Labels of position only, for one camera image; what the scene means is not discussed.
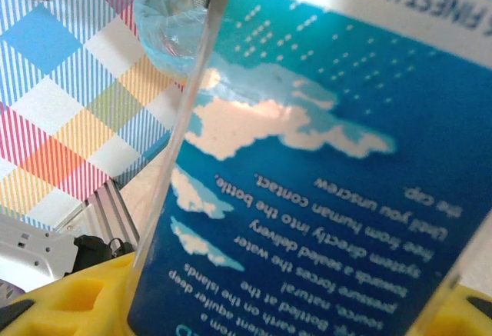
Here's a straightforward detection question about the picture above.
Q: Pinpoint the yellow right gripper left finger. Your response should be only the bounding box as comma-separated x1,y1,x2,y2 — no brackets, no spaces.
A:
0,253,136,336

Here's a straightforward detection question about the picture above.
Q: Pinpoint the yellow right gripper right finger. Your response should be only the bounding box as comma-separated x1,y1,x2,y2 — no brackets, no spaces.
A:
422,284,492,336

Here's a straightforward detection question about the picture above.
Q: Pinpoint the blue label water bottle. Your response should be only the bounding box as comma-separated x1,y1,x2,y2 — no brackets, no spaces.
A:
126,0,492,336

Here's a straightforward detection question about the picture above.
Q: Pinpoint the aluminium side rail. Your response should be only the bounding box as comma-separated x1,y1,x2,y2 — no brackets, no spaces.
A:
80,179,140,254

